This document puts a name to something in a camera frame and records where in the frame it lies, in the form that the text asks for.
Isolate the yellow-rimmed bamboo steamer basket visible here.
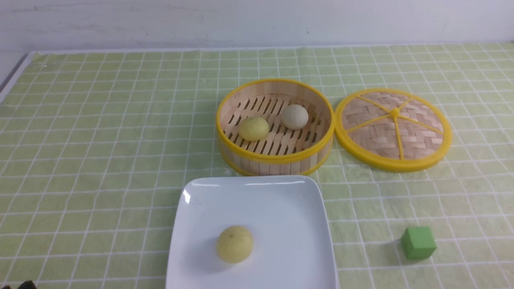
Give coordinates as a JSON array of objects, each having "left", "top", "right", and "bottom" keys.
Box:
[{"left": 216, "top": 79, "right": 335, "bottom": 176}]

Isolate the white square plate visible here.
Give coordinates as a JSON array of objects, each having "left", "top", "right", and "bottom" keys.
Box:
[{"left": 165, "top": 175, "right": 339, "bottom": 289}]

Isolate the woven bamboo steamer lid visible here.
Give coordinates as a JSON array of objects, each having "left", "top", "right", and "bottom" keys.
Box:
[{"left": 334, "top": 88, "right": 452, "bottom": 173}]

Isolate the green checkered tablecloth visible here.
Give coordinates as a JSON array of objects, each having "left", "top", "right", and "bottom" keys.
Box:
[{"left": 0, "top": 43, "right": 514, "bottom": 289}]

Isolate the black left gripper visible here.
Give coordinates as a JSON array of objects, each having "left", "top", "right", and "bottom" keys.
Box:
[{"left": 2, "top": 280, "right": 37, "bottom": 289}]

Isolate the yellow bun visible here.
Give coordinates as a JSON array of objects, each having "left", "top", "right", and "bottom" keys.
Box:
[
  {"left": 239, "top": 116, "right": 269, "bottom": 142},
  {"left": 216, "top": 226, "right": 254, "bottom": 264}
]

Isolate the green cube block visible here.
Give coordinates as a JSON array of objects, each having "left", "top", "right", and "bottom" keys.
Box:
[{"left": 400, "top": 226, "right": 437, "bottom": 260}]

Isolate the yellow bun on plate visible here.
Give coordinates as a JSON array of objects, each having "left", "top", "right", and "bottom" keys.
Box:
[{"left": 216, "top": 226, "right": 254, "bottom": 264}]

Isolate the grey-white steamed bun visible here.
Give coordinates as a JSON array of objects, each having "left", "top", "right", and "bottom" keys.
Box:
[{"left": 281, "top": 104, "right": 309, "bottom": 130}]

